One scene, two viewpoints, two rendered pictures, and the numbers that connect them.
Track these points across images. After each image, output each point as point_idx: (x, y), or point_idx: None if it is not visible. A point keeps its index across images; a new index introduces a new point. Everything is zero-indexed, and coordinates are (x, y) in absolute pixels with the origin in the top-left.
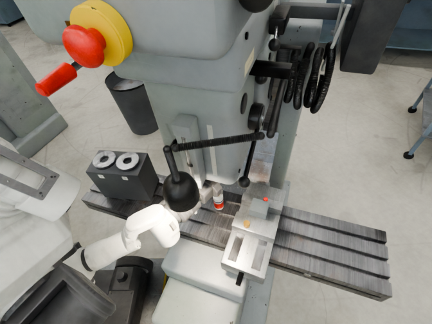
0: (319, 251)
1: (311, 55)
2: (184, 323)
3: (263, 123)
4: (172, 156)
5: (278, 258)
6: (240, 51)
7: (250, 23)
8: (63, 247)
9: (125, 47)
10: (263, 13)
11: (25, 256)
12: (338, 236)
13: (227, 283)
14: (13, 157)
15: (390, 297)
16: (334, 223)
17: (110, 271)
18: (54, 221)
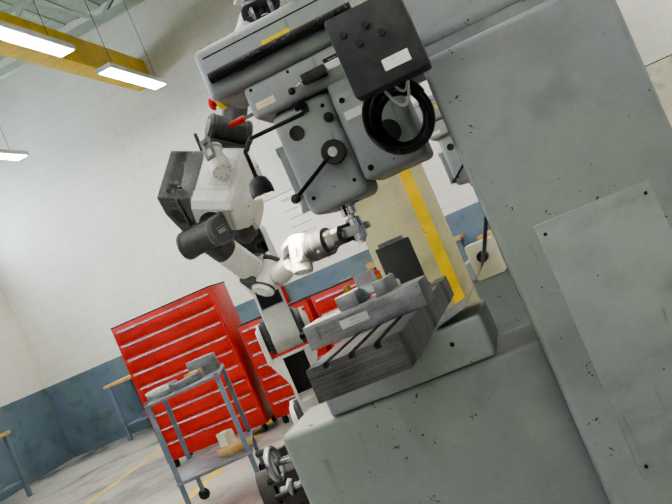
0: (355, 340)
1: (433, 93)
2: (307, 415)
3: (373, 169)
4: (247, 156)
5: (342, 340)
6: (248, 97)
7: (259, 84)
8: (225, 204)
9: (216, 102)
10: (290, 75)
11: (211, 196)
12: (379, 333)
13: None
14: (209, 144)
15: (307, 375)
16: (400, 324)
17: None
18: (230, 192)
